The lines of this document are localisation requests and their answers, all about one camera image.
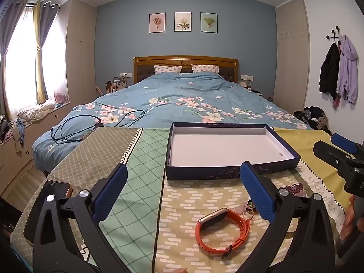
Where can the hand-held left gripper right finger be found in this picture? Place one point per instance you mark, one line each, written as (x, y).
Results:
(256, 193)

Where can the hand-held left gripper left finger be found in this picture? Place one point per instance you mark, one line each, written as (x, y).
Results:
(111, 193)

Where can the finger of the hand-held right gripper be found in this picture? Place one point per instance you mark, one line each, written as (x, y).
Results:
(330, 153)
(342, 142)

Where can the dark blue shallow box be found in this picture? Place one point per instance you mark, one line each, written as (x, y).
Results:
(227, 148)

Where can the orange smartwatch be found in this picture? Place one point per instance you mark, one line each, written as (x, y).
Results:
(204, 247)

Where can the person's right hand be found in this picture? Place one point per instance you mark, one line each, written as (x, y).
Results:
(351, 216)

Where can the pile of dark clothes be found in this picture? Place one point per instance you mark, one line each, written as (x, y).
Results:
(314, 118)

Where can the smartphone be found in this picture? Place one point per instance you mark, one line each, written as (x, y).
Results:
(57, 186)

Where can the purple jacket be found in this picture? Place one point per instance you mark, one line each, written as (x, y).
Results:
(348, 74)

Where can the patterned green tablecloth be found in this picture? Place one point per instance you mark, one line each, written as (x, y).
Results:
(184, 204)

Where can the black jacket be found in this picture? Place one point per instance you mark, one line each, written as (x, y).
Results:
(329, 71)

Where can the beige wardrobe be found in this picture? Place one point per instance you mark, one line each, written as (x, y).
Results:
(81, 57)
(291, 57)

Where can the beige window bench cabinet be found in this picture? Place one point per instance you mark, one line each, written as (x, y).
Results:
(17, 159)

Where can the small pink fan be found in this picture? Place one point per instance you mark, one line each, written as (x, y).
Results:
(61, 99)

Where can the bedside clutter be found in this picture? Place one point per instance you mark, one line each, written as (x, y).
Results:
(115, 84)

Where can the pile of light laundry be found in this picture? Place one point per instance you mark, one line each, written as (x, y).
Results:
(35, 113)

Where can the blue floral quilt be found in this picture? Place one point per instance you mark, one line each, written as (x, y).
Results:
(184, 96)

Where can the white patterned pillow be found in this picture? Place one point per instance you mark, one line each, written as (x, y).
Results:
(167, 69)
(205, 68)

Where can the yellow curtain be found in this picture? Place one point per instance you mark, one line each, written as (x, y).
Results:
(41, 76)

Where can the wooden bed headboard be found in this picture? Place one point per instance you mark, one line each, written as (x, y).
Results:
(184, 62)

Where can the pink flower framed picture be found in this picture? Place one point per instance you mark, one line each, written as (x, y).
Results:
(157, 22)

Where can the green leaf framed picture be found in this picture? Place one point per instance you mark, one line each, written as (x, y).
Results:
(209, 22)

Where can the grey curtain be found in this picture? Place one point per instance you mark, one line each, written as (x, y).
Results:
(11, 25)
(49, 22)

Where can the cream flower framed picture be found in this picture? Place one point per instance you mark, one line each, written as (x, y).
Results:
(183, 21)

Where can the black wall coat hooks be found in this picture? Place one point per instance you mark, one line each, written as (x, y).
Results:
(333, 36)

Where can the white wall socket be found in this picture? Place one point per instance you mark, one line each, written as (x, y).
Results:
(247, 77)
(125, 74)

